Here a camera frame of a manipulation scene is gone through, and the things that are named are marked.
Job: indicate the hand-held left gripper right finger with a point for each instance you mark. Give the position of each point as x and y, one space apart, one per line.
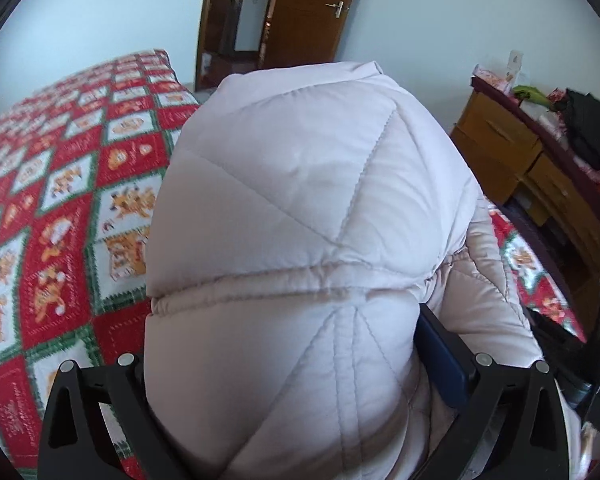
439 360

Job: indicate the wooden dresser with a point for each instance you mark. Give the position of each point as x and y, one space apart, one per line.
499 135

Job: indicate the green cloth item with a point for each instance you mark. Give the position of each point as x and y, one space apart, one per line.
532 96

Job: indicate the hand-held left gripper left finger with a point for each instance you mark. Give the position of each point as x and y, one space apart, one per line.
130 385

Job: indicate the beige puffer jacket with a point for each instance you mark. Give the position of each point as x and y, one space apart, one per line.
305 185

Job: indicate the red bear printed blanket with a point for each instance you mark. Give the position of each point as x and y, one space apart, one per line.
55 210

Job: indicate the black bag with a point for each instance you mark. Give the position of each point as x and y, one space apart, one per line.
587 125

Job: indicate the dark wooden door frame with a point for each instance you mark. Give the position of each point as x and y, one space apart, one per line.
215 10

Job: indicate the brown wooden door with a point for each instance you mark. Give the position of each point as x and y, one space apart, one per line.
305 20

